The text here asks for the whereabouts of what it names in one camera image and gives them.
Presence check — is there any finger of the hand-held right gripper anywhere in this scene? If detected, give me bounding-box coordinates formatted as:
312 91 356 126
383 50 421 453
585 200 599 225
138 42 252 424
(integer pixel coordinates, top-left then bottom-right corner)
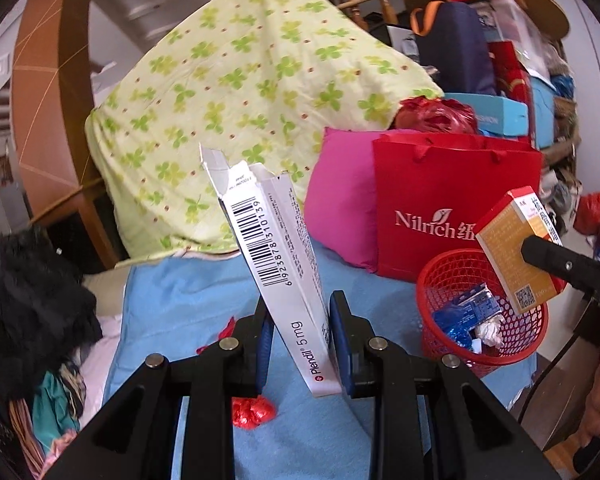
520 235 600 311

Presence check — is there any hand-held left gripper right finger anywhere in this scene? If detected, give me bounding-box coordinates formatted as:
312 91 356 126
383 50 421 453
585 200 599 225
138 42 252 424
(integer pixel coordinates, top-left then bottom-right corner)
328 290 561 480

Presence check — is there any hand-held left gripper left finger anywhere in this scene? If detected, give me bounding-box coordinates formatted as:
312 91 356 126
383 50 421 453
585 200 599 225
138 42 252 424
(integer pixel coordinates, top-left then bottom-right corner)
45 305 276 480

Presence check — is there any orange medicine box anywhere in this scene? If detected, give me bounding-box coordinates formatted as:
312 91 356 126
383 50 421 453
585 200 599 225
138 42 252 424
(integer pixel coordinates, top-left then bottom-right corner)
475 186 568 316

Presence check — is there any red wrapper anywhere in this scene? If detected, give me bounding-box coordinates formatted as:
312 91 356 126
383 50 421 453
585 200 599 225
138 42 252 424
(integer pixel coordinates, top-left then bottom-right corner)
231 395 277 429

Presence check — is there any red mesh basket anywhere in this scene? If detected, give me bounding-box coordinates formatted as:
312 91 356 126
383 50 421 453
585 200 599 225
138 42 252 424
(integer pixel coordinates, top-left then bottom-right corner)
416 248 549 378

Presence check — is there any white medicine box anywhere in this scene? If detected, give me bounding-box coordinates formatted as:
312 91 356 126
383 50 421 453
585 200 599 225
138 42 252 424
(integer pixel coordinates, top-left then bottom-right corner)
200 144 342 398

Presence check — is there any small red wrapper scrap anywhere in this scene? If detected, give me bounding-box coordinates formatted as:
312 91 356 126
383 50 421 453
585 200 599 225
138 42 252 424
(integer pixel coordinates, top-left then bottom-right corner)
196 316 237 353

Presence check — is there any red plastic bag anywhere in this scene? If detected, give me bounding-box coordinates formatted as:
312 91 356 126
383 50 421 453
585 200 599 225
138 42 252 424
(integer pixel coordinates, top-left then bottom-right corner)
395 96 478 135
575 192 600 236

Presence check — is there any white crumpled tissue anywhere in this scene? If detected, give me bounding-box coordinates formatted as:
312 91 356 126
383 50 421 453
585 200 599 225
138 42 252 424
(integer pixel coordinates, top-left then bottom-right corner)
472 317 503 348

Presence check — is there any light blue towel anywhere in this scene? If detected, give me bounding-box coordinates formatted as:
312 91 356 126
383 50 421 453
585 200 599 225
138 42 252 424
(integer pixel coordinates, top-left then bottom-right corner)
102 240 536 480

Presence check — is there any blue foil packet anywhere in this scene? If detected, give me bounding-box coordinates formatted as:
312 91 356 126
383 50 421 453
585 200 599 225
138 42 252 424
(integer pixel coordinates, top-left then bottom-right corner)
432 284 501 351

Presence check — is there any blue plastic storage bin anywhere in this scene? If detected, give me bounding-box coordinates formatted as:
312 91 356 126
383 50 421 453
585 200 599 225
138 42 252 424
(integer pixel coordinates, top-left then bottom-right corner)
527 77 556 148

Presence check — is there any red paper gift bag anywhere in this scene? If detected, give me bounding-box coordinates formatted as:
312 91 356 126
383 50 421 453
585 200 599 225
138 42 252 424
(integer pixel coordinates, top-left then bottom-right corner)
371 130 545 283

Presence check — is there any light blue shoe box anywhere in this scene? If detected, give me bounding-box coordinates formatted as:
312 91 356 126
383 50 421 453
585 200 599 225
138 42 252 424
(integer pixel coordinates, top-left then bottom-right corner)
442 92 531 137

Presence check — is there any pink pillow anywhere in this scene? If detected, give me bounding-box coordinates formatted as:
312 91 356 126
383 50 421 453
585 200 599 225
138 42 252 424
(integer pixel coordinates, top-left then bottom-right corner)
304 127 381 273

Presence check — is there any red gift box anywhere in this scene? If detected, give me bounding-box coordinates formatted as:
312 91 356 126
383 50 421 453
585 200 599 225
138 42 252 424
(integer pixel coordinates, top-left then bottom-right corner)
489 40 533 106

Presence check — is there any teal cloth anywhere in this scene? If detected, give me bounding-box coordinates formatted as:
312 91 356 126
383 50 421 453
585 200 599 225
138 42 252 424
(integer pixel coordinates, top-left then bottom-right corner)
32 370 81 448

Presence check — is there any clear plastic storage box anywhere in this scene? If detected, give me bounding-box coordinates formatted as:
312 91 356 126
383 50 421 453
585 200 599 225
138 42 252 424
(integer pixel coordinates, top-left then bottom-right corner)
472 0 551 81

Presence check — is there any black fluffy cloth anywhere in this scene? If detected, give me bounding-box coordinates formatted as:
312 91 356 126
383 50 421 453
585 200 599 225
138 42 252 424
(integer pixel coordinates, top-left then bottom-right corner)
0 227 103 401

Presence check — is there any round woven tray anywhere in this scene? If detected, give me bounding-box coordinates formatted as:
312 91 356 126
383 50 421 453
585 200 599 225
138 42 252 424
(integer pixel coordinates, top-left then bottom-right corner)
405 0 571 41

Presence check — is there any green clover print quilt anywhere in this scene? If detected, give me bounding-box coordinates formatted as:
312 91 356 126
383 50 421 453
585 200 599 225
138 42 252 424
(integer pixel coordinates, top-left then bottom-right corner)
85 0 443 263

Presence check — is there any navy bag with orange handle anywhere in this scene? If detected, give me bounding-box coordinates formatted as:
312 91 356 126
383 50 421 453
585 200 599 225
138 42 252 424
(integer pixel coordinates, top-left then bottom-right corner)
410 1 496 96

